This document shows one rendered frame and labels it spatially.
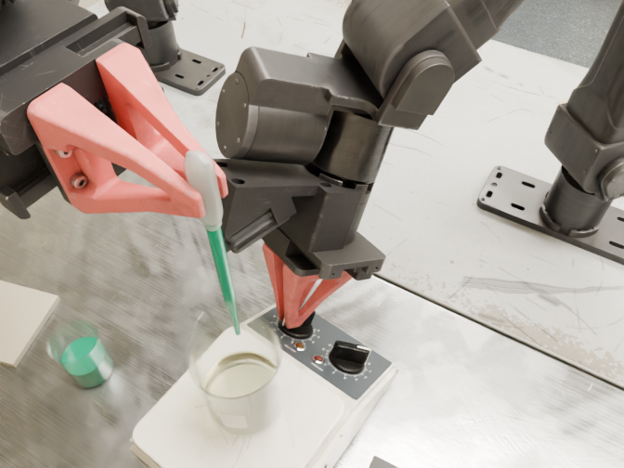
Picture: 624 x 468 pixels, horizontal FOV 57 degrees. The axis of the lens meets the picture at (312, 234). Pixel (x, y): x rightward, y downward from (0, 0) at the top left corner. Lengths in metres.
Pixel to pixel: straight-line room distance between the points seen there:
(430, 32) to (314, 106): 0.09
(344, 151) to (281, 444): 0.22
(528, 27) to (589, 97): 2.24
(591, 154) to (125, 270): 0.48
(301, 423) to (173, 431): 0.09
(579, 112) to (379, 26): 0.27
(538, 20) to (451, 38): 2.49
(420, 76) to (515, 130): 0.46
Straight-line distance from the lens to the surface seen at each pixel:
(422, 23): 0.37
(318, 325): 0.54
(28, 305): 0.66
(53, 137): 0.27
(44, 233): 0.72
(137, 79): 0.28
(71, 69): 0.28
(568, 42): 2.78
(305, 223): 0.43
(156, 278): 0.64
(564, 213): 0.68
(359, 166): 0.42
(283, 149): 0.39
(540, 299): 0.65
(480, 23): 0.39
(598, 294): 0.67
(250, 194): 0.38
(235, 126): 0.39
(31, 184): 0.31
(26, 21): 0.32
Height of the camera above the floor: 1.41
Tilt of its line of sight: 52 degrees down
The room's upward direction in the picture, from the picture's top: straight up
